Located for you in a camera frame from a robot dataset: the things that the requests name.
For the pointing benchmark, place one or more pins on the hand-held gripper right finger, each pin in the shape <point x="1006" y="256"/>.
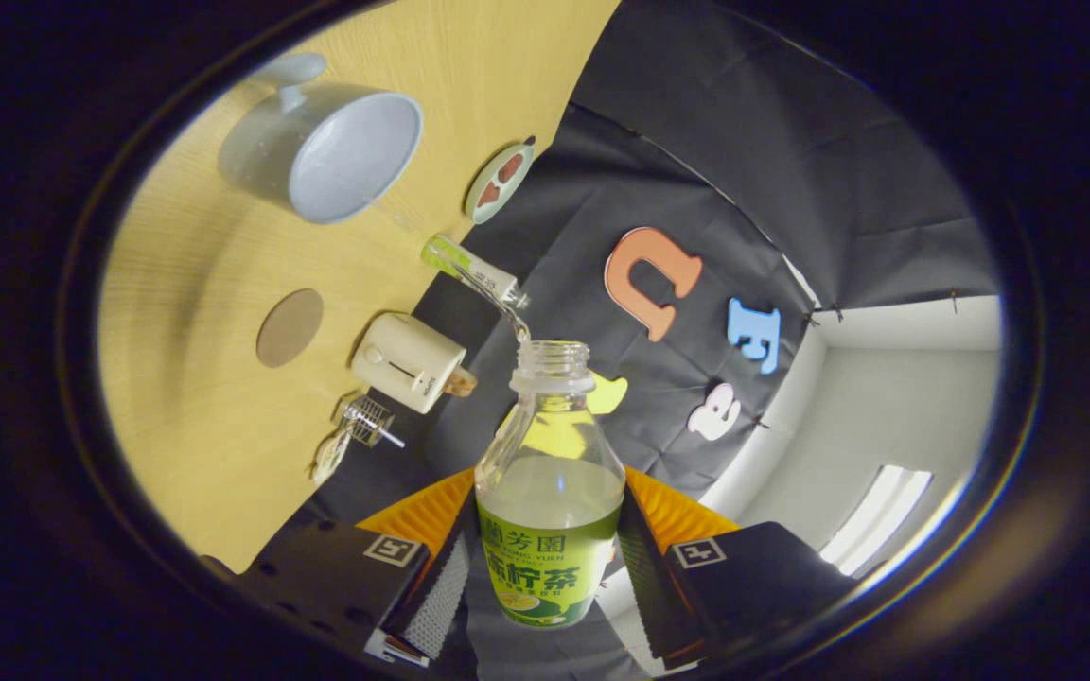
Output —
<point x="644" y="586"/>

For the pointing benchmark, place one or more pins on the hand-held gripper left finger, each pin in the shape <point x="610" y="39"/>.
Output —
<point x="455" y="539"/>

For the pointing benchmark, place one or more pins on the green label juice bottle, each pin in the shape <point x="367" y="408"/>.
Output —
<point x="550" y="567"/>

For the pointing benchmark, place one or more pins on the round brown coaster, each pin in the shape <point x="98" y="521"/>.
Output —
<point x="290" y="328"/>

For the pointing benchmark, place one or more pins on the white cup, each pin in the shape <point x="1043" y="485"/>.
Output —
<point x="356" y="156"/>

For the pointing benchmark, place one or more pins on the slim green drink bottle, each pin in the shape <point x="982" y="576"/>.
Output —
<point x="483" y="276"/>

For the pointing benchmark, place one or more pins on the purple spoon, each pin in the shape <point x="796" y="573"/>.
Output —
<point x="392" y="439"/>

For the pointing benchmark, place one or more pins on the brown toast slice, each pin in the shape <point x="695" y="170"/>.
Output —
<point x="462" y="382"/>

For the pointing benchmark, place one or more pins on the white toaster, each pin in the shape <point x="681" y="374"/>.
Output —
<point x="403" y="359"/>

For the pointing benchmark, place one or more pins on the ceiling light panel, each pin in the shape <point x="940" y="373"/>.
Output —
<point x="876" y="520"/>

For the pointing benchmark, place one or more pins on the wooden table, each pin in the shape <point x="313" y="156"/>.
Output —
<point x="176" y="407"/>

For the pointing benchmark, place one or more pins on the brown meat slice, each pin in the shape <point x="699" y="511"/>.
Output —
<point x="488" y="195"/>
<point x="510" y="167"/>

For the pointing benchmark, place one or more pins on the grey plate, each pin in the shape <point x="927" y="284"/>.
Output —
<point x="512" y="189"/>

